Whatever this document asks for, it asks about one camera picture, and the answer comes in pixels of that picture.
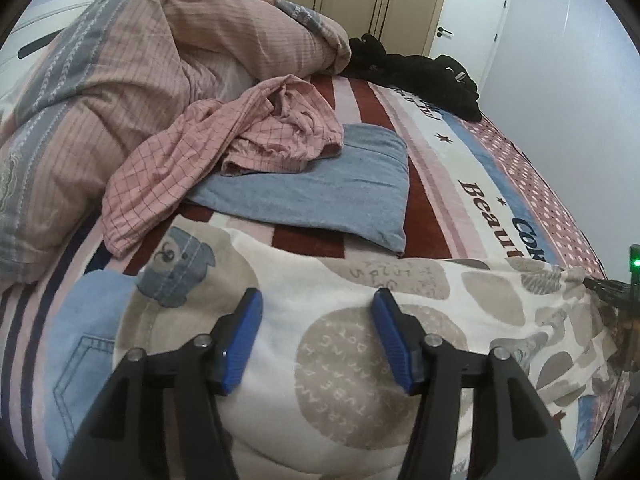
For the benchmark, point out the white bed headboard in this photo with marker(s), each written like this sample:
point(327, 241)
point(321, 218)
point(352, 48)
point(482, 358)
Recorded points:
point(45, 25)

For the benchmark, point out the grey-blue folded garment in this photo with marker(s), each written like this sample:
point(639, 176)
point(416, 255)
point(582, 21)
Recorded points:
point(325, 185)

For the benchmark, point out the cream animal print pants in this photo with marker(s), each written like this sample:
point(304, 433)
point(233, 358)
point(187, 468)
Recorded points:
point(310, 280)

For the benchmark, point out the white door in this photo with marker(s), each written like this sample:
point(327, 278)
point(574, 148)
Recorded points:
point(475, 5)

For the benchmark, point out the beige wooden wardrobe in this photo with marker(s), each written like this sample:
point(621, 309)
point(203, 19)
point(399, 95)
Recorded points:
point(350, 0)

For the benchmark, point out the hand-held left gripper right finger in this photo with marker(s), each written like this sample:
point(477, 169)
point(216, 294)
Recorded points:
point(395, 340)

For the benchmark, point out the pink striped duvet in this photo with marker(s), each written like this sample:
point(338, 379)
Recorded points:
point(125, 50)

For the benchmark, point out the black clothing pile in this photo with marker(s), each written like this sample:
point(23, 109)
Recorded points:
point(410, 70)

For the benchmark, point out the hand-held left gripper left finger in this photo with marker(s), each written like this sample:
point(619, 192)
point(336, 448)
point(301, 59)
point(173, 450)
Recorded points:
point(242, 340)

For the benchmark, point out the pink checked garment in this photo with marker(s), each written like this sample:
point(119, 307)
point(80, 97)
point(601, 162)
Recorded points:
point(200, 135)

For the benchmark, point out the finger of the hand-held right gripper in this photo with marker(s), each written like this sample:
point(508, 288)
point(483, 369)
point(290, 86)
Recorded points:
point(605, 290)

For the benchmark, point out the striped dotted bed blanket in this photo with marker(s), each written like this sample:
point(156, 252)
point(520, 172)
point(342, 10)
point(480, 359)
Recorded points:
point(450, 160)

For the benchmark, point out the blue jeans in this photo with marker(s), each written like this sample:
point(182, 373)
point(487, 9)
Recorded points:
point(85, 340)

